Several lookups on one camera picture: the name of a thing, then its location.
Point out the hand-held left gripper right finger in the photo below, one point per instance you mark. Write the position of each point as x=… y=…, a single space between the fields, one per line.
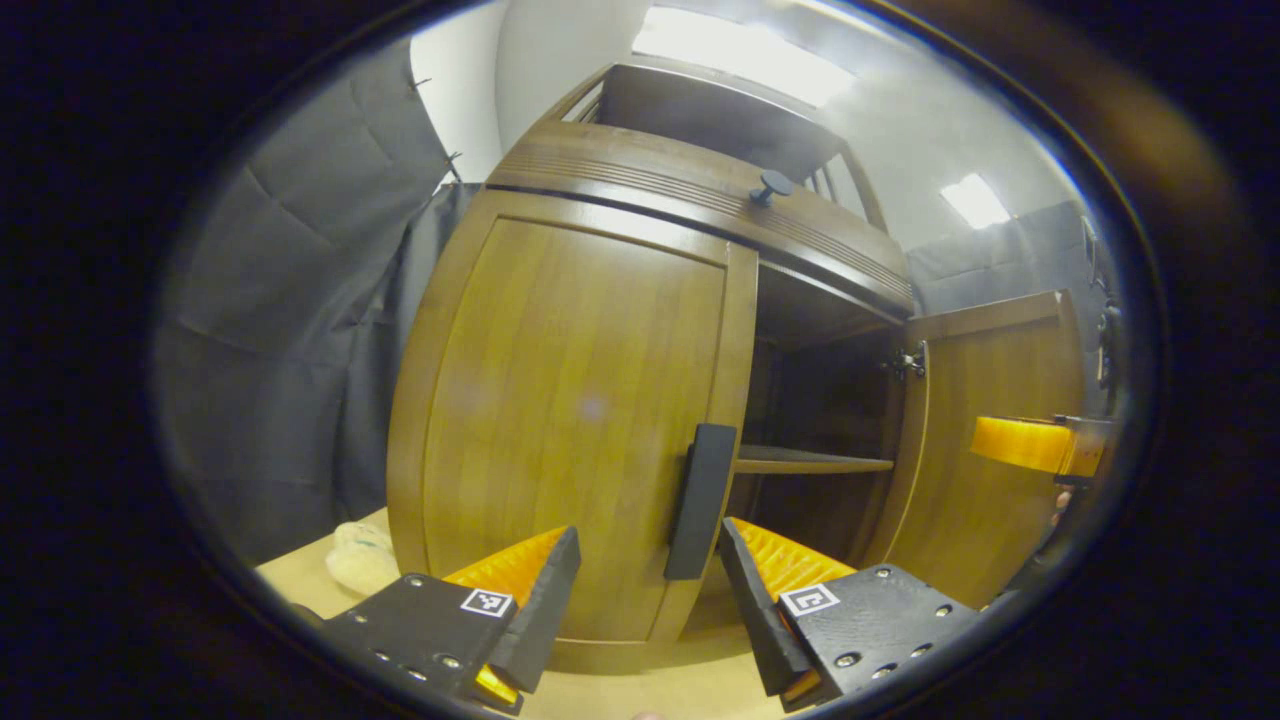
x=760 y=620

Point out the wooden shoe cabinet door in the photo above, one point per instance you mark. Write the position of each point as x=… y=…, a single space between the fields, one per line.
x=990 y=360
x=560 y=400

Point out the metal door hinge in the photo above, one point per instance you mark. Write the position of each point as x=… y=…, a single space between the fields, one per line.
x=910 y=362

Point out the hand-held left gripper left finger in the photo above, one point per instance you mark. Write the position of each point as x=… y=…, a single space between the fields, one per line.
x=545 y=620

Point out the black round drawer knob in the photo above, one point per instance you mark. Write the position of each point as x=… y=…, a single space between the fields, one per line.
x=770 y=187

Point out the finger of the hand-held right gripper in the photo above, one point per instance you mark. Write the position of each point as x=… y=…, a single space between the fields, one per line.
x=1020 y=443

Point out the wooden double-door shoe cabinet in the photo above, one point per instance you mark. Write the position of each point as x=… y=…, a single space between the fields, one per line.
x=650 y=170

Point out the white plastic bag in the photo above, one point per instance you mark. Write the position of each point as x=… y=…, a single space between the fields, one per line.
x=362 y=560

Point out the small ceiling light panel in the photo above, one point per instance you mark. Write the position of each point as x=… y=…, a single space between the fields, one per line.
x=975 y=200

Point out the wooden cabinet shelf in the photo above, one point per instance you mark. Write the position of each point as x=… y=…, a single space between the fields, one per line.
x=810 y=462

